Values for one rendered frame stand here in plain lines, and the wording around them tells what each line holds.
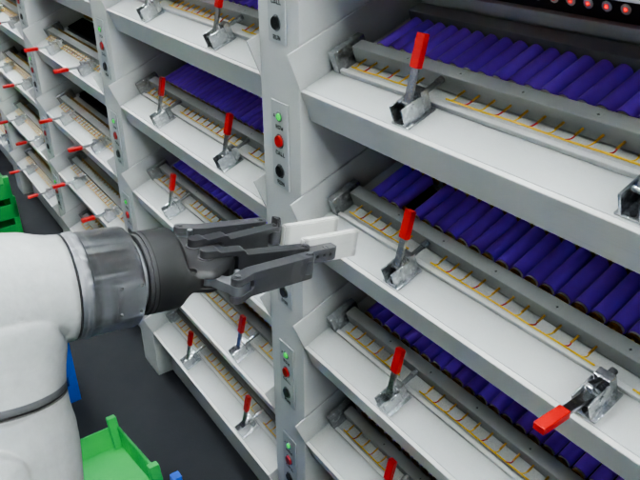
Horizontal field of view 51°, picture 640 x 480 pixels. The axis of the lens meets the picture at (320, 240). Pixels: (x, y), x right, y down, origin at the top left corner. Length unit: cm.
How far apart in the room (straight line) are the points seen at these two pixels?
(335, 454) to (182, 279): 61
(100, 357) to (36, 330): 143
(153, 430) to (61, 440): 114
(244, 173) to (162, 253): 52
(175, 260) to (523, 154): 32
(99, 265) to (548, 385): 42
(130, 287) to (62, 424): 12
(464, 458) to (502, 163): 39
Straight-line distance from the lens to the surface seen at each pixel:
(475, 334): 74
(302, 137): 88
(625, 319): 71
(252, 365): 130
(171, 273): 59
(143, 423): 174
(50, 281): 55
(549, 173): 62
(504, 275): 75
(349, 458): 112
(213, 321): 143
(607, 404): 68
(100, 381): 189
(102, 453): 168
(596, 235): 59
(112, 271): 56
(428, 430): 90
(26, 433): 57
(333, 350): 101
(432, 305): 77
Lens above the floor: 116
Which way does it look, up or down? 28 degrees down
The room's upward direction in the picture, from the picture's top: straight up
